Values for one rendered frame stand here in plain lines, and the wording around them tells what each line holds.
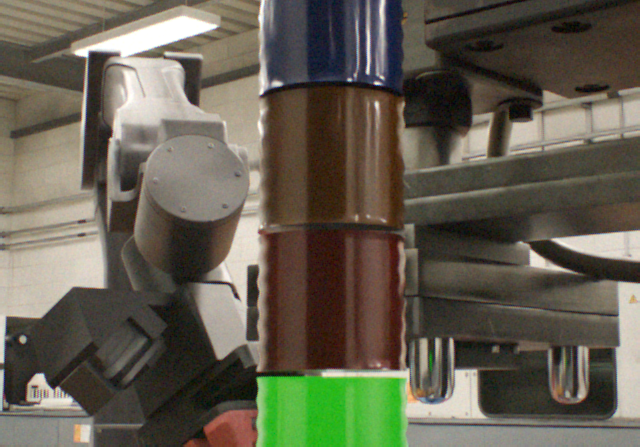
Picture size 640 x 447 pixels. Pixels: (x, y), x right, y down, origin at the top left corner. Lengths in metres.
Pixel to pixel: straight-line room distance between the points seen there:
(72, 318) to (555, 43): 0.28
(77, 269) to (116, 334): 11.53
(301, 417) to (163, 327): 0.38
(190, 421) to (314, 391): 0.39
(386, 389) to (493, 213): 0.25
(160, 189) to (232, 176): 0.04
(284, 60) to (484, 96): 0.31
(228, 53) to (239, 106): 0.52
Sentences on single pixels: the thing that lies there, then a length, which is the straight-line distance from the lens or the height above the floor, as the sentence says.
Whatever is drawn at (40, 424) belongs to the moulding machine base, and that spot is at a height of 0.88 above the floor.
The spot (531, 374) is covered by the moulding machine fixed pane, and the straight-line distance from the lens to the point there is 5.99.
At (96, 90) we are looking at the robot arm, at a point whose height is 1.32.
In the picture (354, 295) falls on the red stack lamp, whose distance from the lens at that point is 0.29.
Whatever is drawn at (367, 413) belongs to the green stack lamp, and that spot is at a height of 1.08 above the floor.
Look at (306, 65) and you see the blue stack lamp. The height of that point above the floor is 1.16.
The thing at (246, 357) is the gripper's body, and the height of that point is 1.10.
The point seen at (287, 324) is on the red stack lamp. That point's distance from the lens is 0.29.
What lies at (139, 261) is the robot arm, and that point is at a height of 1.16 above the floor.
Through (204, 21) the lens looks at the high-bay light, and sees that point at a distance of 7.96.
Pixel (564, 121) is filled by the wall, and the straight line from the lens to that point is 8.37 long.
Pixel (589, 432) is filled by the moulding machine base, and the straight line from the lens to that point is 5.79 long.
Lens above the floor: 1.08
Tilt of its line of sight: 9 degrees up
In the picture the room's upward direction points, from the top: straight up
